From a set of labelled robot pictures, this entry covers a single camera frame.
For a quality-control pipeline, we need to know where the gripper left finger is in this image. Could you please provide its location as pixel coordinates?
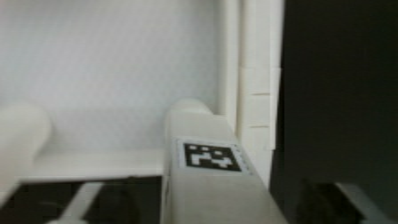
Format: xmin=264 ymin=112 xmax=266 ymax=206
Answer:
xmin=47 ymin=182 xmax=106 ymax=224

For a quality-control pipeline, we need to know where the white front obstacle bar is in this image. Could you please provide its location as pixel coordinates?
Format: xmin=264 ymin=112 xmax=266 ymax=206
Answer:
xmin=239 ymin=0 xmax=287 ymax=185

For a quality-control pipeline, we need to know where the white desk top tray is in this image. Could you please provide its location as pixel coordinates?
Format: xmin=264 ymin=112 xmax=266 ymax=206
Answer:
xmin=0 ymin=0 xmax=241 ymax=181

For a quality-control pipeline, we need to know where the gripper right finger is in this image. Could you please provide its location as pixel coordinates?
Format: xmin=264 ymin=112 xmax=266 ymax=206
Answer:
xmin=301 ymin=179 xmax=393 ymax=224

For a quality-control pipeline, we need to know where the white desk leg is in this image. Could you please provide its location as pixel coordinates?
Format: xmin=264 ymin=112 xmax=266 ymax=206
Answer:
xmin=0 ymin=103 xmax=52 ymax=207
xmin=161 ymin=98 xmax=289 ymax=224

